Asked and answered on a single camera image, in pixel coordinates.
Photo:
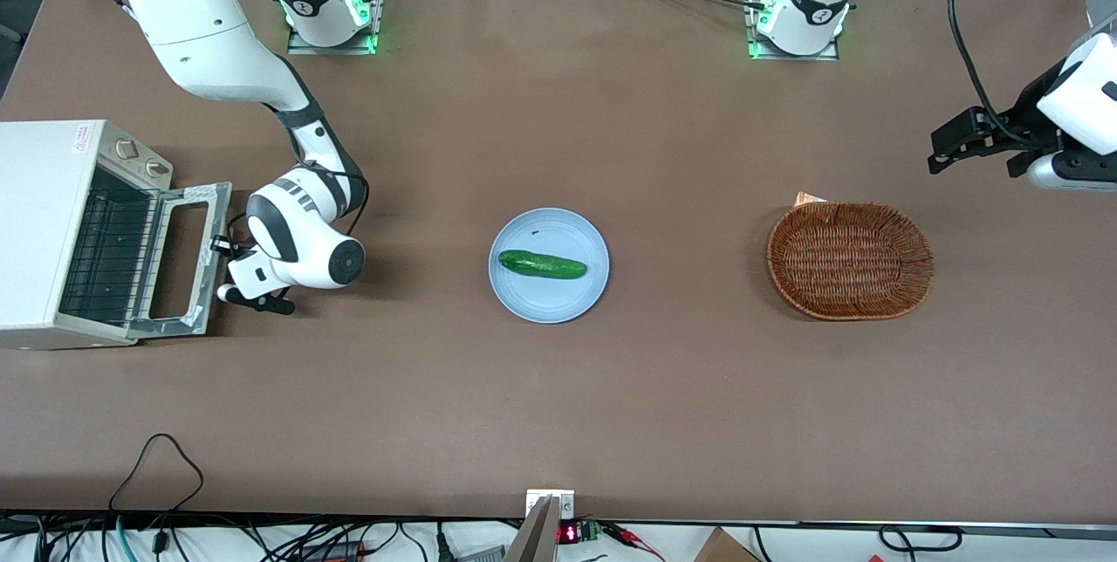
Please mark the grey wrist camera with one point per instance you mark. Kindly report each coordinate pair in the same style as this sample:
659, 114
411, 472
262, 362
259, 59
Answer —
262, 304
1073, 176

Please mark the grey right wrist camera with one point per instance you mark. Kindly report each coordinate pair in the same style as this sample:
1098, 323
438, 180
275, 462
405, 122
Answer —
262, 304

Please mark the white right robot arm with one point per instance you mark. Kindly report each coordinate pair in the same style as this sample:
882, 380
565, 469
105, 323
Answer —
209, 30

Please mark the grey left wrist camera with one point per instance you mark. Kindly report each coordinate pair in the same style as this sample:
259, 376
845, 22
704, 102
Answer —
1073, 176

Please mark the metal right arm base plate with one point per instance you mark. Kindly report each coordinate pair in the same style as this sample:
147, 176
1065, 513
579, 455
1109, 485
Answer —
301, 47

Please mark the metal oven door with window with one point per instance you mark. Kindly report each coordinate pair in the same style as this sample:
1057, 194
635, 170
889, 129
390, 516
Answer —
220, 213

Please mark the red LED display module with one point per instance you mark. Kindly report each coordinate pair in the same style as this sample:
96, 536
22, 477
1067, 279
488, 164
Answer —
568, 533

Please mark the brown cardboard box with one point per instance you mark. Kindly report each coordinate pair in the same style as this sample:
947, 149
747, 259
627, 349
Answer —
724, 549

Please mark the oval brown wicker basket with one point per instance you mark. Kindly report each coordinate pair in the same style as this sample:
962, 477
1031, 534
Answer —
851, 261

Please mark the black power adapter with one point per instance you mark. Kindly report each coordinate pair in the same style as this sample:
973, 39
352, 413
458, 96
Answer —
336, 551

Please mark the red alligator clip leads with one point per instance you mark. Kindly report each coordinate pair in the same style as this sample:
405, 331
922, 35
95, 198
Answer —
628, 534

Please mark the white toaster oven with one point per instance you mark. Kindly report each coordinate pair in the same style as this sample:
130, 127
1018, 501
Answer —
35, 222

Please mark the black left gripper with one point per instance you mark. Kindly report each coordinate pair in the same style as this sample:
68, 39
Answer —
1026, 121

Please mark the grey power adapter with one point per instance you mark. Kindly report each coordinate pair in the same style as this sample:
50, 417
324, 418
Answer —
480, 555

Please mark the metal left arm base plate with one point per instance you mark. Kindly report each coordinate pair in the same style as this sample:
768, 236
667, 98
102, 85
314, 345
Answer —
790, 57

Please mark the grey slanted post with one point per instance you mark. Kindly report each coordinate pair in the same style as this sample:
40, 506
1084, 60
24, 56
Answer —
534, 540

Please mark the green cucumber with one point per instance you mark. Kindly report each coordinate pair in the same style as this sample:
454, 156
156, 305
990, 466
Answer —
541, 264

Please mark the red oven label sticker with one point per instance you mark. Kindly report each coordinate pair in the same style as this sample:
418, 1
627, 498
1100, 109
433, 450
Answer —
82, 137

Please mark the small metal table bracket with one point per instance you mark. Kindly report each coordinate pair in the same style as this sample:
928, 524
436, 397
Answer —
565, 505

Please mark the light blue round plate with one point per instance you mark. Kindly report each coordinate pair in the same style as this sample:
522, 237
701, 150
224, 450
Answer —
550, 300

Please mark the round oven knob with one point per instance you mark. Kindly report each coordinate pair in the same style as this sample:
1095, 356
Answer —
158, 167
128, 149

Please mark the orange paper basket tag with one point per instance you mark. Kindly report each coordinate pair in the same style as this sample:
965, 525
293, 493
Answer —
807, 199

